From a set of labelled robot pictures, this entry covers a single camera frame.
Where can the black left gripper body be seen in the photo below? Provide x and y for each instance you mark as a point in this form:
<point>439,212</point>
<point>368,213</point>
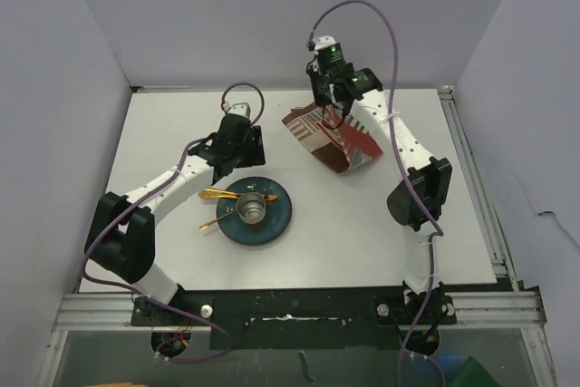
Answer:
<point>246,143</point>

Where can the gold fork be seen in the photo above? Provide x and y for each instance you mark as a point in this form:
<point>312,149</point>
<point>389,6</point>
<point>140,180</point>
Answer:
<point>216,220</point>

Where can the blue object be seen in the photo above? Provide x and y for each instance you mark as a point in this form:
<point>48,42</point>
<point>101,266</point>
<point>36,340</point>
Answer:
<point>450,361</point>

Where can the right side aluminium rail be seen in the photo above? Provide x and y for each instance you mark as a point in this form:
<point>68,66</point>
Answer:
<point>507,303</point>

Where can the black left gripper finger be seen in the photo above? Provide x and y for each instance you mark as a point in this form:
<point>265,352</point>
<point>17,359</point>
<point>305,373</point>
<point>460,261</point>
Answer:
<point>249,155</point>
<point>255,141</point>

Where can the gold spoon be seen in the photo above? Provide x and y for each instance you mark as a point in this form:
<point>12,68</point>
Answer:
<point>220,193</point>

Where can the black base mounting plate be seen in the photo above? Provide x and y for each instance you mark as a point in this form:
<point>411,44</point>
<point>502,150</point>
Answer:
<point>307,319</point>

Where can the beige metal cup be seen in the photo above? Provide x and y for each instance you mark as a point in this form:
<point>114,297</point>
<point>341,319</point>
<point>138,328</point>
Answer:
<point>251,208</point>

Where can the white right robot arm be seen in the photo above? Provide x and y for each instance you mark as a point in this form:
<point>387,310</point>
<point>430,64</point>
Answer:
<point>416,202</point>

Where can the blue ceramic plate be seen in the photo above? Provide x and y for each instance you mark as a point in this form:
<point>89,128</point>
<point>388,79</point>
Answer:
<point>277,218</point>

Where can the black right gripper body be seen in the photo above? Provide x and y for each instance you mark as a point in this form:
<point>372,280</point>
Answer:
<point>319,82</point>

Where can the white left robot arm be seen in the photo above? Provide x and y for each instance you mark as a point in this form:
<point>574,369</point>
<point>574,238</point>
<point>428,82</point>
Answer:
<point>122,234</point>

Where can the patchwork striped cloth placemat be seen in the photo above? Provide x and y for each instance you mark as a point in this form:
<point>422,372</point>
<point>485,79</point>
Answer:
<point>348,147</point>

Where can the green object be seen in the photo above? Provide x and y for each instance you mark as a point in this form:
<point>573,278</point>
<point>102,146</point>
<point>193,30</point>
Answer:
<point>473,374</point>

